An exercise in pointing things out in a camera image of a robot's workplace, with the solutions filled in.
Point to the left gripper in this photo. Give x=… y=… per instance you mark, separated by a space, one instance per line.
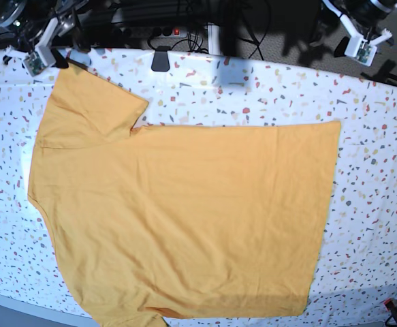
x=373 y=35

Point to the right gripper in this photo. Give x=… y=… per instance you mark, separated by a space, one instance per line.
x=49 y=19

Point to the yellow T-shirt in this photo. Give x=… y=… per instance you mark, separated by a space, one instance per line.
x=173 y=221

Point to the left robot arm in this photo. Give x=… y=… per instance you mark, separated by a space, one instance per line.
x=361 y=21

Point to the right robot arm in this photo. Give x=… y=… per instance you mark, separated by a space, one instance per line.
x=8 y=14

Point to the white power strip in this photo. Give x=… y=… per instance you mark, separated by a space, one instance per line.
x=157 y=32

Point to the black table clamp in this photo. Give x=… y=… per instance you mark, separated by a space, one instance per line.
x=160 y=60

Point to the terrazzo patterned table cloth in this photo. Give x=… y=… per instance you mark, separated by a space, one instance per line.
x=357 y=268

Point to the red clamp at corner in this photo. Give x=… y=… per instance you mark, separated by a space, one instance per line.
x=392 y=319

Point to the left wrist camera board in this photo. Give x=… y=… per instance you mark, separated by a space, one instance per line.
x=360 y=50

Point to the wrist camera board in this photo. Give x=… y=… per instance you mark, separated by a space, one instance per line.
x=360 y=50
x=35 y=63

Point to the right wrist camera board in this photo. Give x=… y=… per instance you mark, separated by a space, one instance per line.
x=35 y=63

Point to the aluminium frame post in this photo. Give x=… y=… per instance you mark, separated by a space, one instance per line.
x=214 y=33

